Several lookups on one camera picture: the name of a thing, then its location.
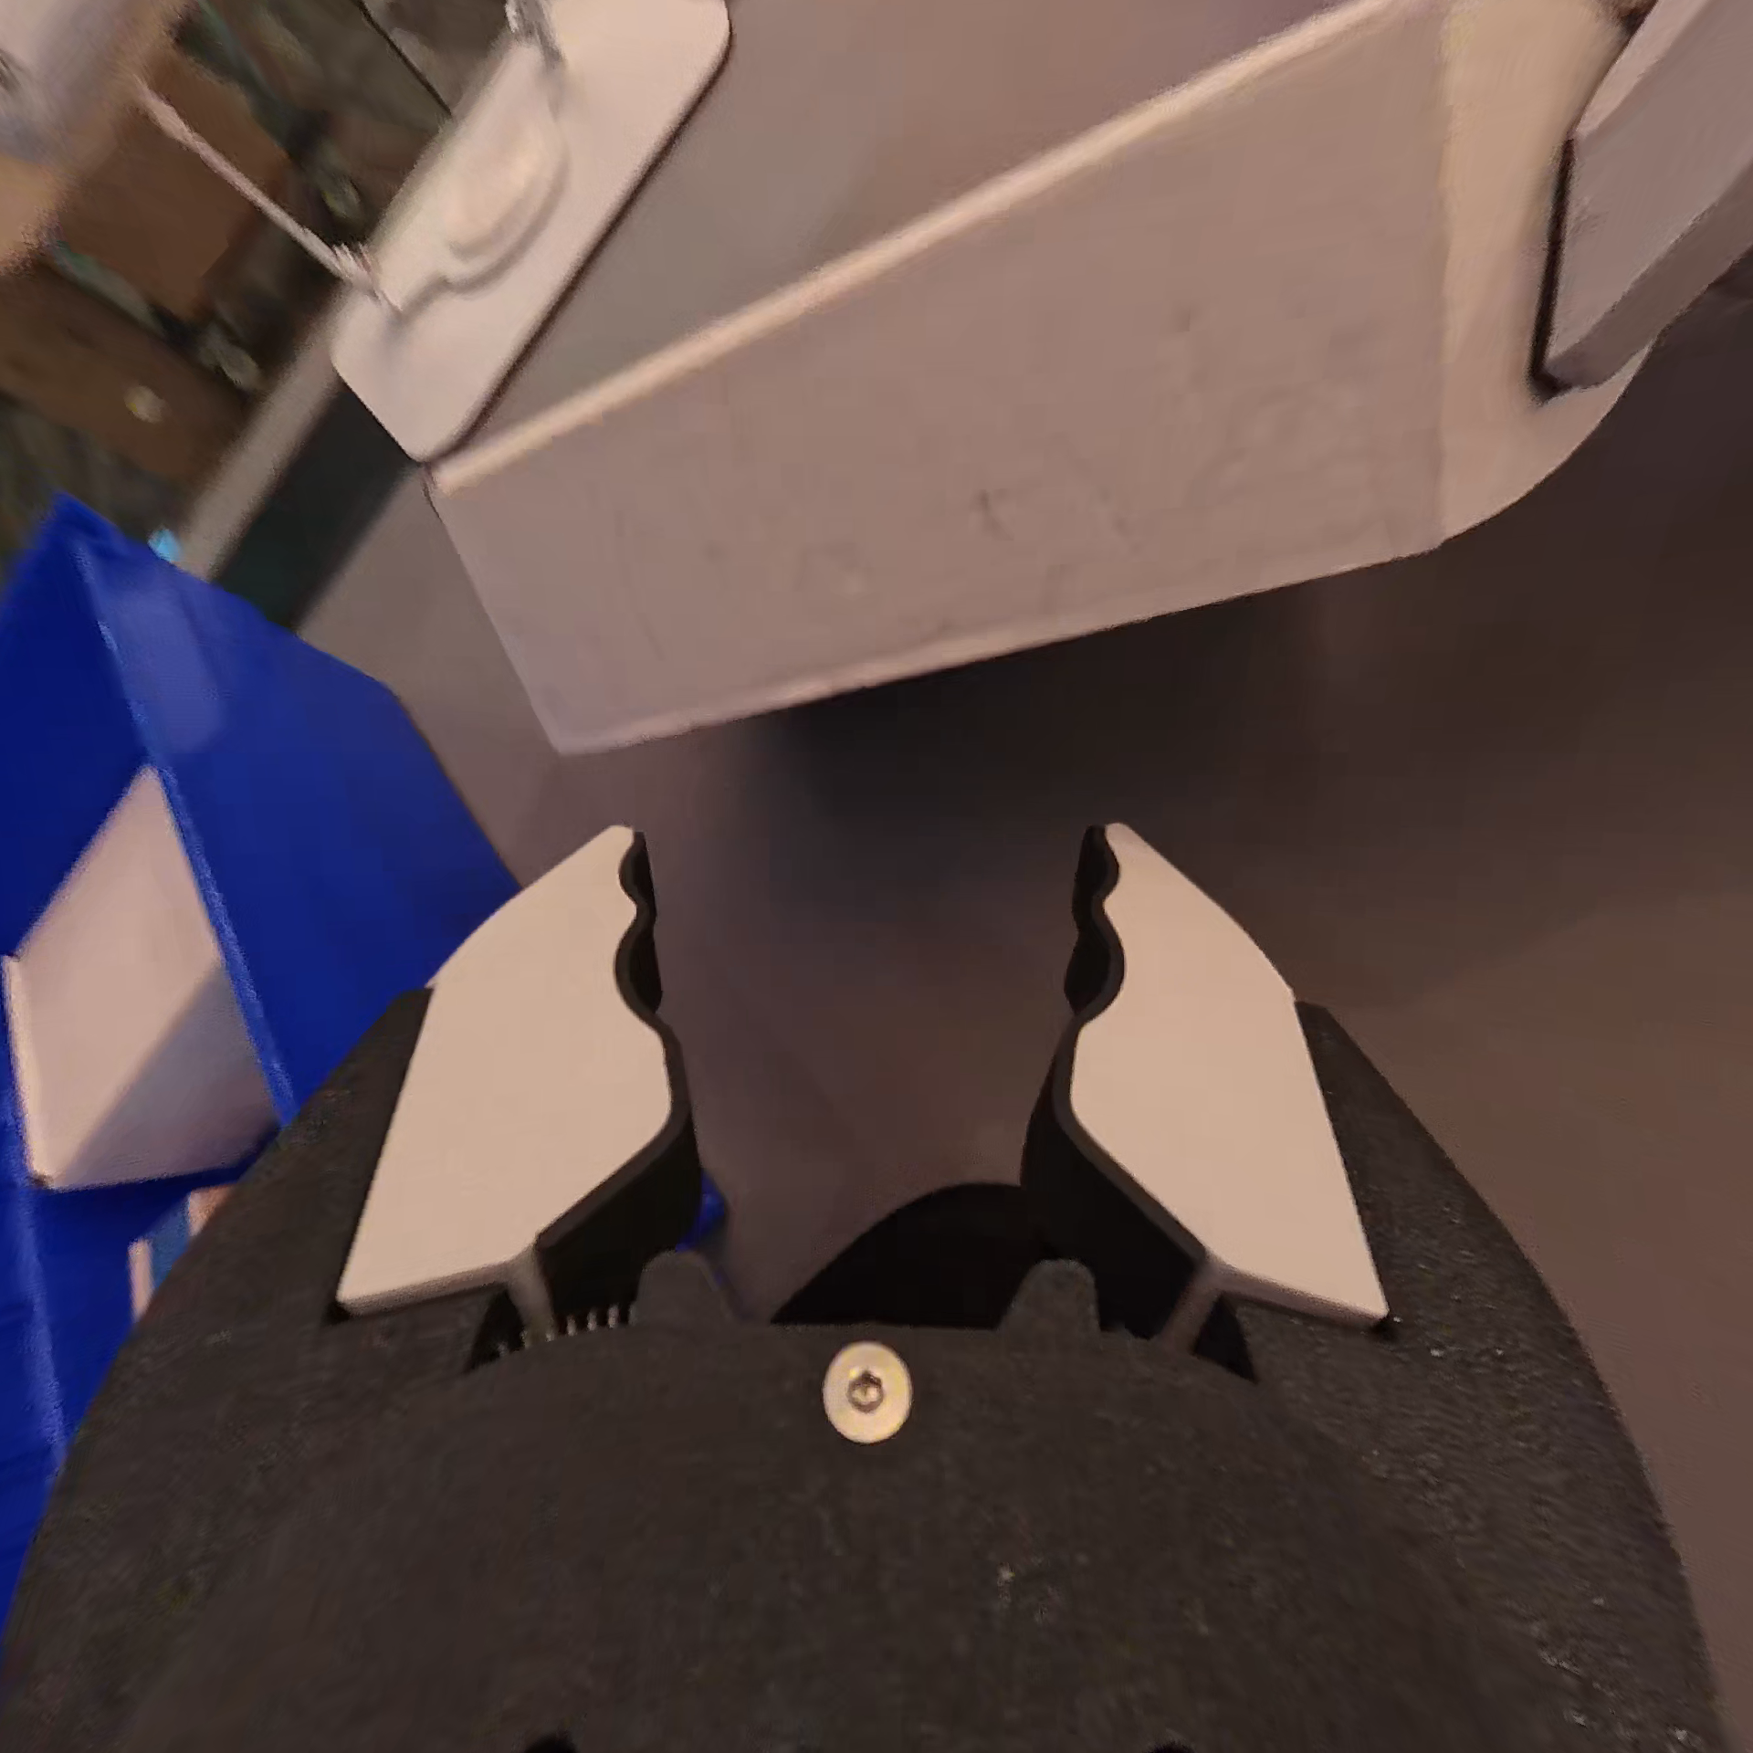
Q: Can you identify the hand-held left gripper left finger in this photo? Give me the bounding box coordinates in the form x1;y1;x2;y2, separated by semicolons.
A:
334;824;702;1339

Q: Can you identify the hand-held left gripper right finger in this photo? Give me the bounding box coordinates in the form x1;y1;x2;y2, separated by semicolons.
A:
1018;822;1393;1353

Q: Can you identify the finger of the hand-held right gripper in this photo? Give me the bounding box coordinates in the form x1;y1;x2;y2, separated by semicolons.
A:
1530;0;1753;395

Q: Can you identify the blue plastic bin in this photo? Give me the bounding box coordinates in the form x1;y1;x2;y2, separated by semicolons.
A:
0;493;728;1633

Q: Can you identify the white cube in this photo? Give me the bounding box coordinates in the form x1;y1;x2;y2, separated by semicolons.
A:
0;764;286;1195

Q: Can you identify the white cardboard box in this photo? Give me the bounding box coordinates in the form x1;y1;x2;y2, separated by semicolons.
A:
427;0;1665;756

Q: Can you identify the brown cardboard box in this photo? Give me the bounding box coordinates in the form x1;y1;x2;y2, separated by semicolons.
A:
54;41;295;320
0;260;251;484

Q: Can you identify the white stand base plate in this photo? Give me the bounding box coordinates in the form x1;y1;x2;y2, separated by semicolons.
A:
332;0;730;464

